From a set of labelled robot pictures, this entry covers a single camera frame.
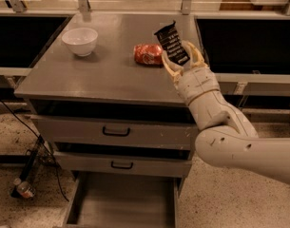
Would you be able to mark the plastic water bottle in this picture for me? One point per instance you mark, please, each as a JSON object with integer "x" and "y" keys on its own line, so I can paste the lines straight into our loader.
{"x": 24, "y": 188}

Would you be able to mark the grey bottom drawer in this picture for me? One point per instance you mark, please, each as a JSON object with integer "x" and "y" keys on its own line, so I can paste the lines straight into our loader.
{"x": 102, "y": 200}

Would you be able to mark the white bowl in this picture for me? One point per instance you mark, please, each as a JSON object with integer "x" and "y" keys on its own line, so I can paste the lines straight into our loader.
{"x": 80, "y": 41}

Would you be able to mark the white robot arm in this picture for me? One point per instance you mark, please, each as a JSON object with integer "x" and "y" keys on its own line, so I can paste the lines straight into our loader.
{"x": 226, "y": 138}

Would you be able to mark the crushed red soda can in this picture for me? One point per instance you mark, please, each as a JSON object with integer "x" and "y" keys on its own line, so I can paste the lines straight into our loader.
{"x": 148, "y": 54}

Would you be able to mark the grey drawer cabinet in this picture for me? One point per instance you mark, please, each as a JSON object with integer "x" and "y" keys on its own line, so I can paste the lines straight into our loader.
{"x": 108, "y": 83}

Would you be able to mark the black bin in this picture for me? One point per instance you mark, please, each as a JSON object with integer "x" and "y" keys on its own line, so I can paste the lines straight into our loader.
{"x": 24, "y": 38}
{"x": 243, "y": 46}

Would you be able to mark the black rxbar chocolate bar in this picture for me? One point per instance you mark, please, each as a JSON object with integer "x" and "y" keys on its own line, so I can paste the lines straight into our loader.
{"x": 171, "y": 43}

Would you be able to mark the grey drawer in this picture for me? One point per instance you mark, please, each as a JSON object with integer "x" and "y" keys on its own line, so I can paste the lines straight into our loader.
{"x": 102, "y": 200}
{"x": 123, "y": 159}
{"x": 54, "y": 129}

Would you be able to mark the grey top drawer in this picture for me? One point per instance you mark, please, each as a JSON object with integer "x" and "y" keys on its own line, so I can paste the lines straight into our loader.
{"x": 54, "y": 129}

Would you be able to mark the left black bin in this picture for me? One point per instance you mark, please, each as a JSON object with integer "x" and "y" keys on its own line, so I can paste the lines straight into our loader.
{"x": 24, "y": 38}

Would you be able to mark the grey middle drawer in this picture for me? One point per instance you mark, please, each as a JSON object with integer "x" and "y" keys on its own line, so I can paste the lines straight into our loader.
{"x": 123, "y": 159}

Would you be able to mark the right black bin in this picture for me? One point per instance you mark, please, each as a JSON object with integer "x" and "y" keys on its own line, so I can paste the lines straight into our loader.
{"x": 243, "y": 46}

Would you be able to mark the black floor stand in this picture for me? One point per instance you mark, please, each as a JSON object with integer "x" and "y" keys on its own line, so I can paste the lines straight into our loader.
{"x": 27, "y": 173}

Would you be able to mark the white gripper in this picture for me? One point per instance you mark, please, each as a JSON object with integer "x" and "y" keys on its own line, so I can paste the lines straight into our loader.
{"x": 198, "y": 82}

